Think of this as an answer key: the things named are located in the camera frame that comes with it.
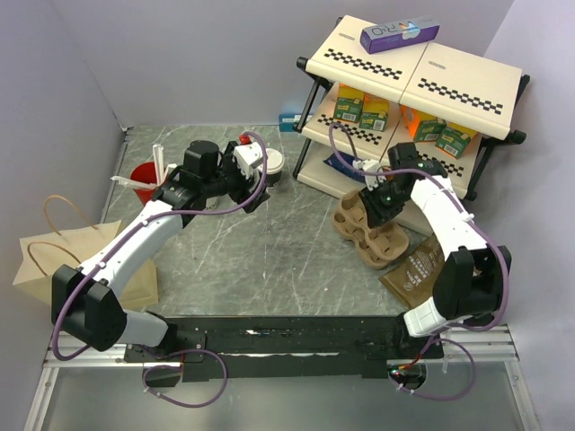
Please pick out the purple box on shelf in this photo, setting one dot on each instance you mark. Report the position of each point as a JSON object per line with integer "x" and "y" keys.
{"x": 399, "y": 34}

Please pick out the kraft paper bag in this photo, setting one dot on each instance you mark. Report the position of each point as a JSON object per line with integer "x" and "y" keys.
{"x": 44, "y": 254}

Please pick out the aluminium rail frame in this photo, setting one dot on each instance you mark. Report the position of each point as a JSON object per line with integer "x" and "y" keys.
{"x": 94, "y": 391}

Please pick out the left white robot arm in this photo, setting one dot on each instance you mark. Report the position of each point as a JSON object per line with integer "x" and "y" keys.
{"x": 85, "y": 299}

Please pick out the blue small box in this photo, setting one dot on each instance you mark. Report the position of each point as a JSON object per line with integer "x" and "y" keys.
{"x": 289, "y": 122}

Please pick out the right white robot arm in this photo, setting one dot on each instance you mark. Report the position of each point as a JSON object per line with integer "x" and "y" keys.
{"x": 473, "y": 284}

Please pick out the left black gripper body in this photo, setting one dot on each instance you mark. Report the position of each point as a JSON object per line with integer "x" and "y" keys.
{"x": 236, "y": 181}

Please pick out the black paper coffee cup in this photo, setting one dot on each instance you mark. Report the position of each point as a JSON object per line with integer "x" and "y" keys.
{"x": 273, "y": 178}

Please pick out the pulp cup carrier tray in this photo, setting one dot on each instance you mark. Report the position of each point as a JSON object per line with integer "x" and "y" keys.
{"x": 380, "y": 246}

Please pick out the white plastic cup lid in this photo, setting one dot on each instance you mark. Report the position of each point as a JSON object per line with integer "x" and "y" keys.
{"x": 275, "y": 161}

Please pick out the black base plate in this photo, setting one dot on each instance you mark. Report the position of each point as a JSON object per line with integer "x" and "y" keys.
{"x": 287, "y": 346}

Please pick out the orange box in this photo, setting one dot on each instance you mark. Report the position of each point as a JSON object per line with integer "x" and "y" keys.
{"x": 412, "y": 117}

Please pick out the brown coffee bean pouch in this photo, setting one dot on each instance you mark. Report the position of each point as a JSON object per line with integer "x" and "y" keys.
{"x": 412, "y": 281}

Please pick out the green yellow carton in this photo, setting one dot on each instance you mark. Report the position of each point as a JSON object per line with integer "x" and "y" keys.
{"x": 374, "y": 113}
{"x": 348, "y": 104}

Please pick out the red cup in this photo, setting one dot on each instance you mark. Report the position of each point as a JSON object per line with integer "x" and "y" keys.
{"x": 145, "y": 173}

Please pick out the beige checkered shelf rack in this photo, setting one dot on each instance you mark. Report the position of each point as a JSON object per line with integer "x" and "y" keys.
{"x": 474, "y": 92}

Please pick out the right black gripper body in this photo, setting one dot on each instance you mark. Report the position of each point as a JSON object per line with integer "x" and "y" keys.
{"x": 385, "y": 202}

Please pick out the blue snack bag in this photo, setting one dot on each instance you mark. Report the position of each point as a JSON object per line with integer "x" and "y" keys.
{"x": 340, "y": 167}

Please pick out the stack of paper cups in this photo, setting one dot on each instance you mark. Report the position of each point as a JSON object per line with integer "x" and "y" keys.
{"x": 211, "y": 203}

